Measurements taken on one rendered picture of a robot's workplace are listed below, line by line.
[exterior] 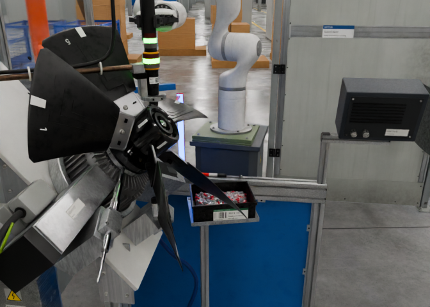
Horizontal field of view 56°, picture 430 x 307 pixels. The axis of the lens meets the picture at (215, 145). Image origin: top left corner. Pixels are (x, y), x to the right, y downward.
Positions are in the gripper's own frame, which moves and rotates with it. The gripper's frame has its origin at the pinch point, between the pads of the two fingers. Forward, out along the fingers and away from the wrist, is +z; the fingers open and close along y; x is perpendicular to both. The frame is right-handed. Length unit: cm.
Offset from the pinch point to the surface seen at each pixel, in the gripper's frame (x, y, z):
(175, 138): -27.7, -8.4, 11.2
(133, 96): -19.0, 4.1, 4.0
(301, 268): -100, -49, -36
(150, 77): -14.1, -0.3, 1.7
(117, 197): -36.6, 1.6, 27.6
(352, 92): -24, -59, -29
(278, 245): -90, -39, -36
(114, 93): -17.7, 8.4, 5.8
